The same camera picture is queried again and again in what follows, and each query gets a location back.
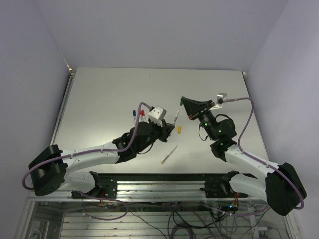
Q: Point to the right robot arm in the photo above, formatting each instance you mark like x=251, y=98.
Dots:
x=276, y=184

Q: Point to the purple pen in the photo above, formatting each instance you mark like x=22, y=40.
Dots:
x=139, y=117

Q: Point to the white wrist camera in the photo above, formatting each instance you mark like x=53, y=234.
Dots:
x=221, y=99
x=156, y=115

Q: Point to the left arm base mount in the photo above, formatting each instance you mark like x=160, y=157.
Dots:
x=104, y=188

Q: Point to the blue pen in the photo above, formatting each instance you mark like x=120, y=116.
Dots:
x=135, y=120

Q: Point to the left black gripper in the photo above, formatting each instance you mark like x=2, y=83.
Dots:
x=165, y=131

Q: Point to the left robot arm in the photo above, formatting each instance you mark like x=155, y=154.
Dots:
x=56, y=169

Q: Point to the green pen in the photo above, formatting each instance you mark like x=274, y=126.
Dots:
x=176, y=117

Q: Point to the aluminium frame rails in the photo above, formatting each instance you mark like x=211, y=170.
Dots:
x=153, y=210

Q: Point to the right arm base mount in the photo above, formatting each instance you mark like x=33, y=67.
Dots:
x=218, y=185

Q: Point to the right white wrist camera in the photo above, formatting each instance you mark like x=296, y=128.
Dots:
x=221, y=99

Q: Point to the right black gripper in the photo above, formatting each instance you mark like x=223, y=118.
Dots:
x=194, y=107

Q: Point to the yellow pen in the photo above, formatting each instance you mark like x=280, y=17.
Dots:
x=169, y=154

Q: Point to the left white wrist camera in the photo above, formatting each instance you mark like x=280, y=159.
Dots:
x=156, y=115

